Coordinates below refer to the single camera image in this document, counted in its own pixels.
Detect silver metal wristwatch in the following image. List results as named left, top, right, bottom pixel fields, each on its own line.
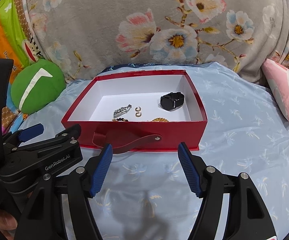
left=113, top=104, right=132, bottom=119

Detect gold bangle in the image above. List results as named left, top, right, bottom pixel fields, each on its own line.
left=152, top=118, right=168, bottom=122

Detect black smartwatch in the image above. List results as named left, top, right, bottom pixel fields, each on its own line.
left=160, top=92, right=185, bottom=111

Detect gold hoop earrings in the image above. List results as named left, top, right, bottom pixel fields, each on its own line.
left=135, top=112, right=142, bottom=117

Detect person left hand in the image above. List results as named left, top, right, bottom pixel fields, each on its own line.
left=0, top=210, right=18, bottom=240

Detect green round cushion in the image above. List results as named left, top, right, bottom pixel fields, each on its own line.
left=10, top=59, right=66, bottom=114

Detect red gift box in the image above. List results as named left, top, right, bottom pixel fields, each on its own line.
left=61, top=70, right=208, bottom=153

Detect colourful cartoon monkey sheet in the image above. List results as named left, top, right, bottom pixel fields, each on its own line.
left=0, top=0, right=47, bottom=134

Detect grey floral blanket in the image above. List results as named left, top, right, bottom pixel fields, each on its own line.
left=23, top=0, right=289, bottom=83

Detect pink cartoon pillow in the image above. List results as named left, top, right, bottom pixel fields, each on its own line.
left=261, top=59, right=289, bottom=121

